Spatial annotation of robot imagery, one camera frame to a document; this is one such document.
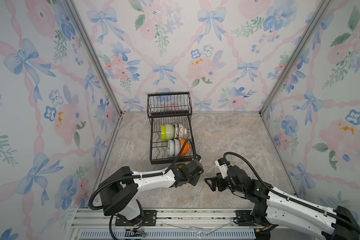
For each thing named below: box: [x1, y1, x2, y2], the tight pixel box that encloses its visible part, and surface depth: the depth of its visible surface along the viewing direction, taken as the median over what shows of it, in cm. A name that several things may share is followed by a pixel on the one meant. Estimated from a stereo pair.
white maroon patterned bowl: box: [178, 124, 188, 139], surface depth 99 cm
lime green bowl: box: [161, 125, 167, 141], surface depth 97 cm
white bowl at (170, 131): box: [165, 124, 176, 140], surface depth 97 cm
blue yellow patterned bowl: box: [174, 123, 180, 140], surface depth 97 cm
